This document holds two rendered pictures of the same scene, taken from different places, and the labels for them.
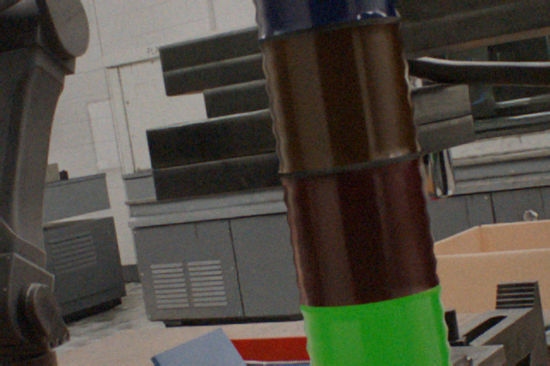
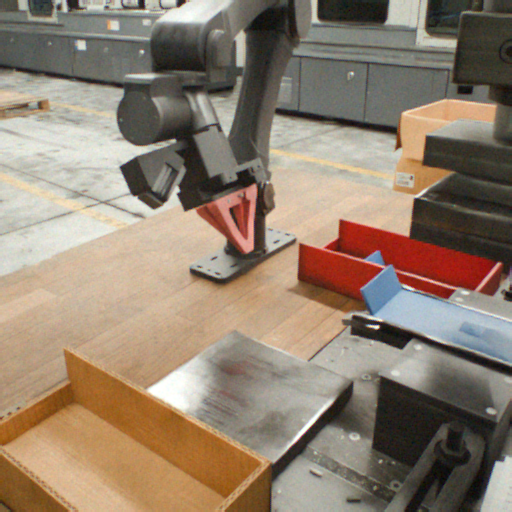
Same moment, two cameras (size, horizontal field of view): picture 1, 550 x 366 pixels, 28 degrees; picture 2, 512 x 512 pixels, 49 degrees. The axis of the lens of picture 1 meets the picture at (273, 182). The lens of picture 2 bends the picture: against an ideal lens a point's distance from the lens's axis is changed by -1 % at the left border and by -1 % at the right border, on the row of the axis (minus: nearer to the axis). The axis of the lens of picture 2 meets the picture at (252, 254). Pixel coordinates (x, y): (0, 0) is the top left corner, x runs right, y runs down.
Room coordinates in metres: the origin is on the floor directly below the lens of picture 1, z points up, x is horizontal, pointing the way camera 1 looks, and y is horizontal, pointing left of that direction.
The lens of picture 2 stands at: (0.12, 0.14, 1.29)
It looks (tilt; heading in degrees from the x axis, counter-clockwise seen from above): 25 degrees down; 6
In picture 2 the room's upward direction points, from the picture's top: straight up
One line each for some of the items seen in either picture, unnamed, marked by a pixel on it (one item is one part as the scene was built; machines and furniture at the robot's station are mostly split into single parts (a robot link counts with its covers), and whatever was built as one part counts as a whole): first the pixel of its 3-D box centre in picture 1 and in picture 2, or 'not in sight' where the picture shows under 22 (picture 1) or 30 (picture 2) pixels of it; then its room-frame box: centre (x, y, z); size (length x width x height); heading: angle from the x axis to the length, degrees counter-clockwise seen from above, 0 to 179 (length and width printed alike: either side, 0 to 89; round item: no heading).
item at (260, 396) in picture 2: not in sight; (243, 400); (0.57, 0.20, 0.91); 0.17 x 0.16 x 0.02; 149
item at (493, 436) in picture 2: not in sight; (466, 382); (0.59, -0.02, 0.94); 0.20 x 0.10 x 0.07; 149
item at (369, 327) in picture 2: not in sight; (379, 327); (0.61, 0.06, 0.98); 0.07 x 0.02 x 0.01; 59
